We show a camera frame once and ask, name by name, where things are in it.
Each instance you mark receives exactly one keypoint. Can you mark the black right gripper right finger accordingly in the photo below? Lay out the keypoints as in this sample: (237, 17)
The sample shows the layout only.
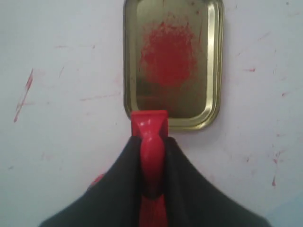
(192, 201)

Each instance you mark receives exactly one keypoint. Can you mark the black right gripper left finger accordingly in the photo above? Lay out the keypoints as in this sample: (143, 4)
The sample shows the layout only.
(114, 201)

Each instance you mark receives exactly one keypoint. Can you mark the red plastic stamp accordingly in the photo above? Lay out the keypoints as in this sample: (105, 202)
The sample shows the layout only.
(152, 127)

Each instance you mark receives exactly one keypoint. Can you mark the gold tin lid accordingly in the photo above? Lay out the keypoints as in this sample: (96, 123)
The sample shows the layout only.
(173, 59)

